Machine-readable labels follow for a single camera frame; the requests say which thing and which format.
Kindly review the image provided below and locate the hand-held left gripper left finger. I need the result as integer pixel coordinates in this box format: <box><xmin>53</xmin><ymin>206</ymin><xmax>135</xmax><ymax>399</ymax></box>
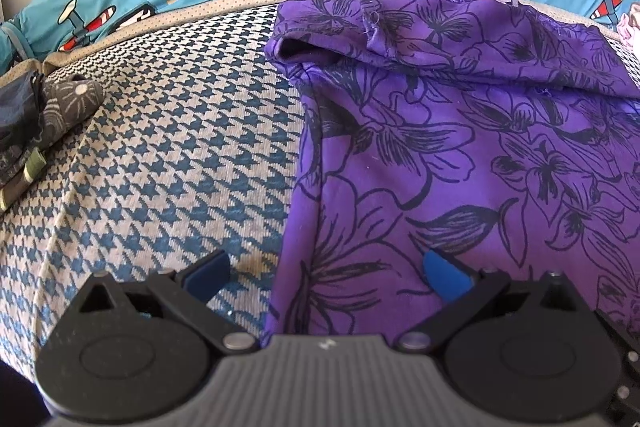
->
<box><xmin>75</xmin><ymin>250</ymin><xmax>258</xmax><ymax>353</ymax></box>

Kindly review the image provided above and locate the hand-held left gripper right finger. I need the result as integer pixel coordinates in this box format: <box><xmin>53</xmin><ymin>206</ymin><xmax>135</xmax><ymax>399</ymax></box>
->
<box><xmin>400</xmin><ymin>249</ymin><xmax>581</xmax><ymax>353</ymax></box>

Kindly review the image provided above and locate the purple floral garment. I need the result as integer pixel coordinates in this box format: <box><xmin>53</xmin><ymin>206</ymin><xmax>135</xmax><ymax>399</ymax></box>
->
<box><xmin>265</xmin><ymin>0</ymin><xmax>640</xmax><ymax>343</ymax></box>

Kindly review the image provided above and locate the houndstooth bed cover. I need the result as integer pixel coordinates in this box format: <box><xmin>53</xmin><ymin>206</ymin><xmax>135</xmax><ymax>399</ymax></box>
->
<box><xmin>0</xmin><ymin>2</ymin><xmax>640</xmax><ymax>388</ymax></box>

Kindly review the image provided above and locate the grey patterned garment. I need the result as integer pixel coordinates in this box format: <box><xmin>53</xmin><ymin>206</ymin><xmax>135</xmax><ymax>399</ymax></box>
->
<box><xmin>0</xmin><ymin>76</ymin><xmax>105</xmax><ymax>212</ymax></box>

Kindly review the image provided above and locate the navy cloth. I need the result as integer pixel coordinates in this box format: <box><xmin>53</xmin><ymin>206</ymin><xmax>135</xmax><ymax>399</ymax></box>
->
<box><xmin>0</xmin><ymin>74</ymin><xmax>43</xmax><ymax>148</ymax></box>

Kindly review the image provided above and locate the grey dotted mattress edging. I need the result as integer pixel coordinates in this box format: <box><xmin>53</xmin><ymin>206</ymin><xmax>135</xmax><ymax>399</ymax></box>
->
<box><xmin>0</xmin><ymin>0</ymin><xmax>640</xmax><ymax>80</ymax></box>

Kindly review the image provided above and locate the pink cloth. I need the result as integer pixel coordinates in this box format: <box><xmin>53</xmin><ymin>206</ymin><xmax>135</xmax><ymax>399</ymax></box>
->
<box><xmin>616</xmin><ymin>3</ymin><xmax>640</xmax><ymax>45</ymax></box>

